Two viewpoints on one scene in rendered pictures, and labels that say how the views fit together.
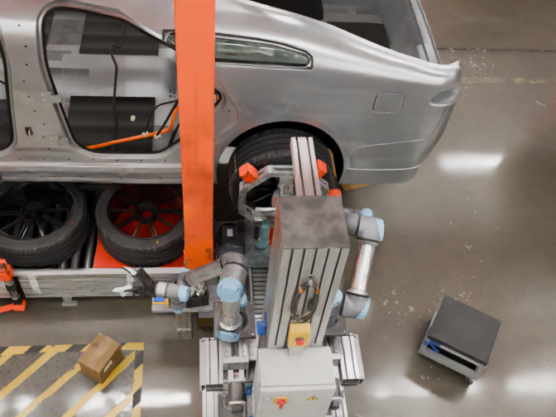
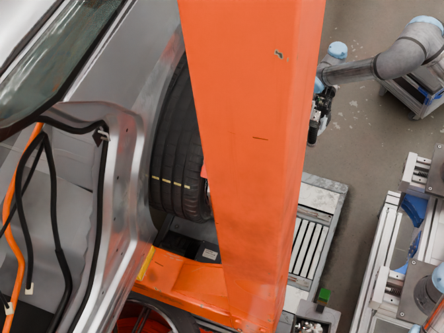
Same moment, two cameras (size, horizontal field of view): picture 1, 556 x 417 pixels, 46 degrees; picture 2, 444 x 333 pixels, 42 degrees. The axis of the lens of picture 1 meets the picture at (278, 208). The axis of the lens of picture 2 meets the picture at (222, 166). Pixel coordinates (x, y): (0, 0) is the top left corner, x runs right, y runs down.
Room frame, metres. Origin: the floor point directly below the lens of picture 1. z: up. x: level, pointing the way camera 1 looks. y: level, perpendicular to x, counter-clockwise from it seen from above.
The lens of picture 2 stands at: (1.96, 0.94, 2.75)
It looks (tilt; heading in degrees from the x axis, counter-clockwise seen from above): 61 degrees down; 307
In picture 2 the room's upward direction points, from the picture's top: 7 degrees counter-clockwise
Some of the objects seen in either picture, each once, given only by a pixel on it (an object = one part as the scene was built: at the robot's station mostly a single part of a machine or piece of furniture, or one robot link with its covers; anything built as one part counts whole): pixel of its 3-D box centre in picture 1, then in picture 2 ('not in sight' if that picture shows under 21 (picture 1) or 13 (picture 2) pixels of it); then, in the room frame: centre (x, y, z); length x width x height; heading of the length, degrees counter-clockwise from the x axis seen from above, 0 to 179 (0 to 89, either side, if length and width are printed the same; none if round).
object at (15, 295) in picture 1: (11, 286); not in sight; (2.01, 1.59, 0.30); 0.09 x 0.05 x 0.50; 100
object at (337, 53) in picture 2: (362, 218); (334, 59); (2.43, -0.50, 0.95); 0.11 x 0.08 x 0.11; 85
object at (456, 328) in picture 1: (457, 340); (427, 73); (2.14, -1.28, 0.17); 0.43 x 0.36 x 0.34; 69
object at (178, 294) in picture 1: (177, 292); not in sight; (1.61, 0.42, 1.21); 0.11 x 0.08 x 0.09; 86
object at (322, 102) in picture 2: not in sight; (323, 100); (2.40, -0.37, 0.86); 0.12 x 0.08 x 0.09; 100
